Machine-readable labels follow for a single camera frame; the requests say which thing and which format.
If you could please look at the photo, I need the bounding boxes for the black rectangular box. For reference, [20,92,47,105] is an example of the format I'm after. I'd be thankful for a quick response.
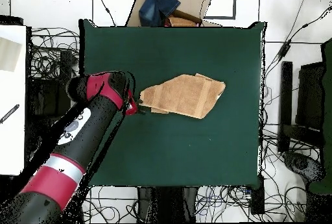
[250,175,265,216]

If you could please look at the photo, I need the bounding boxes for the tan terry towel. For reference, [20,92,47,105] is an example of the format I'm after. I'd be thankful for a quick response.
[139,72,226,119]

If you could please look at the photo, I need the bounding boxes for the black equipment rack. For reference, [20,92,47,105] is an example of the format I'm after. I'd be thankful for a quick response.
[27,48,78,147]

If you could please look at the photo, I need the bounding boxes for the black striped pen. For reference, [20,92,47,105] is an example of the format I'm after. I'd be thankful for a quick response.
[0,103,21,125]

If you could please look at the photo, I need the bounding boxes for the beige paper sheet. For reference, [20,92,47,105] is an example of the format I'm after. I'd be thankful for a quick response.
[0,36,23,73]

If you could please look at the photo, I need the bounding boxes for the dark green fabric furniture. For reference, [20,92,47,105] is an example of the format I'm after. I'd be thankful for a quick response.
[308,38,332,196]

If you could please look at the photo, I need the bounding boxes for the dark green table cloth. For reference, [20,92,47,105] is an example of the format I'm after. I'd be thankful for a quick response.
[78,18,267,188]

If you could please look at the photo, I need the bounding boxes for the black cable with adapter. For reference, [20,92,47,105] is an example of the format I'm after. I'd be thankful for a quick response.
[264,5,332,79]

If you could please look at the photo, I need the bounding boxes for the dark brown garment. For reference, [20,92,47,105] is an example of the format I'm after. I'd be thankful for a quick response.
[171,8,204,25]

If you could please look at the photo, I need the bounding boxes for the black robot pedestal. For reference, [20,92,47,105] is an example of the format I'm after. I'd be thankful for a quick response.
[137,186,199,223]

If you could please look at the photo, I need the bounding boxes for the black metal frame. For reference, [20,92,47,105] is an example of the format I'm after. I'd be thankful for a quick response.
[277,60,325,155]

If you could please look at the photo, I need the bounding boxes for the blue jeans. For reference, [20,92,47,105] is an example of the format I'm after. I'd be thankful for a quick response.
[138,0,182,27]

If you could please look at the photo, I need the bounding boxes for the white desk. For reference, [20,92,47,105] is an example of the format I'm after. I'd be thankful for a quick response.
[0,25,28,177]

